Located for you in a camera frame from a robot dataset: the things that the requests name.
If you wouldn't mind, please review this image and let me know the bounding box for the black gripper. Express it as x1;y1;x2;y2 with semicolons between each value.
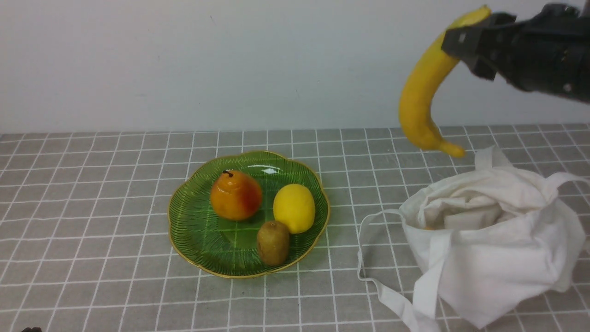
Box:
441;4;590;103

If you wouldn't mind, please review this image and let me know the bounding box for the yellow banana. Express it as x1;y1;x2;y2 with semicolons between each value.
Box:
398;31;466;158

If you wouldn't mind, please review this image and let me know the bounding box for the white cloth tote bag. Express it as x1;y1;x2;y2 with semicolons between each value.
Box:
357;146;589;332

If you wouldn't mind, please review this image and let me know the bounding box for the brown kiwi fruit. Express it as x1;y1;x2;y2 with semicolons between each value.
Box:
257;220;289;266

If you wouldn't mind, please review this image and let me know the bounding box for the yellow lemon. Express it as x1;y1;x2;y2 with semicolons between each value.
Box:
272;184;316;235

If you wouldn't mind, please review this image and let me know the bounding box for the orange red pear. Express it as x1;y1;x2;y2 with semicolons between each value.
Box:
209;170;263;221

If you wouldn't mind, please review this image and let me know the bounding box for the grey checked tablecloth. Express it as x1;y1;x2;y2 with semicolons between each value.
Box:
0;124;589;332

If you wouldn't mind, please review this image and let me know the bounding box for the dark object at bottom edge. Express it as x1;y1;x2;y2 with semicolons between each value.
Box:
22;326;42;332

